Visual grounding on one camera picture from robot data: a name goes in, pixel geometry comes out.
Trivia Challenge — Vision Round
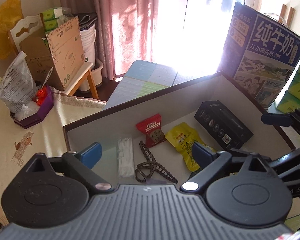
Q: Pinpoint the yellow snack packet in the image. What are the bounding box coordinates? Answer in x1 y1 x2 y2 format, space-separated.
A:
165 122 216 172

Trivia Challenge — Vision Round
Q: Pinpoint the black shaver box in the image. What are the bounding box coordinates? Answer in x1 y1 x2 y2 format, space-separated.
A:
194 100 253 150

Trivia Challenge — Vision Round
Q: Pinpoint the brown patterned hair claw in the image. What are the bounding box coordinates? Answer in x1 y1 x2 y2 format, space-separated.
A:
135 141 178 184

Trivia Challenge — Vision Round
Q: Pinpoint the red snack packet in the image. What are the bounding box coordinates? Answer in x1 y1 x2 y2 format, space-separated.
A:
136 113 166 148

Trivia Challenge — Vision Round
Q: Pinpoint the brown storage box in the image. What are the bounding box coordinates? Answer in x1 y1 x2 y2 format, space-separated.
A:
64 73 294 185

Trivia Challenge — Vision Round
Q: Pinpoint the purple tray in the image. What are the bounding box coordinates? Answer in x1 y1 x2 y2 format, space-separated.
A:
9 84 55 130

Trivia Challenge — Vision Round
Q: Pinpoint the blue milk carton box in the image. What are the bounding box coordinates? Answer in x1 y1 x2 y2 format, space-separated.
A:
218 2 300 109

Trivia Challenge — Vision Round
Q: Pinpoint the wooden stool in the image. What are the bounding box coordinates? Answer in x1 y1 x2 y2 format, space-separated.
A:
63 62 99 100

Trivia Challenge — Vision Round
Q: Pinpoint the clear printed plastic bag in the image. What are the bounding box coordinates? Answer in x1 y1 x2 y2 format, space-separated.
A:
0 51 37 114

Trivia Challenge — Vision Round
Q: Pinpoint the checked tablecloth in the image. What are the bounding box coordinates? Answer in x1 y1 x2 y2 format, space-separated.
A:
105 60 177 109

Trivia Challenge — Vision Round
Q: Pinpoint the brown cardboard box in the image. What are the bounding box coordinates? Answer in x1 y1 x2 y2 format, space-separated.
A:
19 17 85 90

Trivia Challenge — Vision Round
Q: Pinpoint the white bucket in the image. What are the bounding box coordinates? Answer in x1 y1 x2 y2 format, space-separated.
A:
80 25 103 87

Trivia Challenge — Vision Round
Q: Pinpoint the white cutout cardboard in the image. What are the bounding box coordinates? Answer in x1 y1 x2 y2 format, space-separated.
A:
8 14 43 56

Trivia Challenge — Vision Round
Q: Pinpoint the pink curtain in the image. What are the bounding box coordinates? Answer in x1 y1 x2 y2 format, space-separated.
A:
60 0 159 80

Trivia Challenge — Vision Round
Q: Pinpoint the yellow plastic bag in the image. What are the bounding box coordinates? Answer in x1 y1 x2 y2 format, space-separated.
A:
0 0 23 60

